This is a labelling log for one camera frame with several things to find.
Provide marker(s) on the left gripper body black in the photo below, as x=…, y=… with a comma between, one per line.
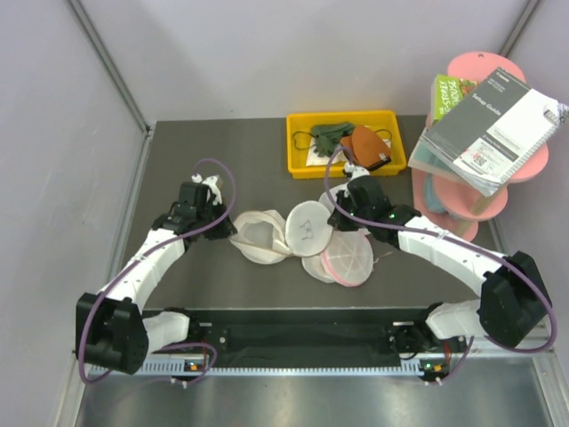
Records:
x=211, y=213

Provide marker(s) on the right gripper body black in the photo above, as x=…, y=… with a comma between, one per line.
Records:
x=344, y=221

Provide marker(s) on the orange bra black trim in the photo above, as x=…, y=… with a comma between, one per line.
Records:
x=368, y=149

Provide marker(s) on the dark green bra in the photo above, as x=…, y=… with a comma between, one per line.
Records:
x=326, y=137

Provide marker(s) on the white mesh laundry bag beige trim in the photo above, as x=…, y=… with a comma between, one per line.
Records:
x=266, y=237

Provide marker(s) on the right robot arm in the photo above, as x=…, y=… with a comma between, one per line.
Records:
x=511, y=298

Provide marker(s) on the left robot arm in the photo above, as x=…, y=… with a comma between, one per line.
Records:
x=111, y=330

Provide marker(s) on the beige bra in tray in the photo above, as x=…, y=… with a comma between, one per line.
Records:
x=313, y=159

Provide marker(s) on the mesh laundry bag pink trim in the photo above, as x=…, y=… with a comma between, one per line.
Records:
x=347, y=260

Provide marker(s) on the pink tiered shelf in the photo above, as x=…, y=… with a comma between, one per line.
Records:
x=456, y=206

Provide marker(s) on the yellow plastic tray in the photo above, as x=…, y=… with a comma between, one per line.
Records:
x=383, y=122

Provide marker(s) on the green storey house book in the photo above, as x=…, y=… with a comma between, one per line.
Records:
x=446, y=93

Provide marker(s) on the grey spiral setup guide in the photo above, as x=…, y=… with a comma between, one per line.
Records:
x=490, y=135

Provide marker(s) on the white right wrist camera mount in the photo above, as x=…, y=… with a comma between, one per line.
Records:
x=352, y=171

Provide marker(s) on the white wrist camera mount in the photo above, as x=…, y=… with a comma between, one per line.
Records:
x=352, y=171
x=213, y=183

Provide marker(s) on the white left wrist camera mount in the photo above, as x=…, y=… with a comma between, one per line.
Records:
x=213, y=183

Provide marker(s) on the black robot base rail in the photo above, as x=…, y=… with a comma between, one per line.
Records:
x=314, y=338

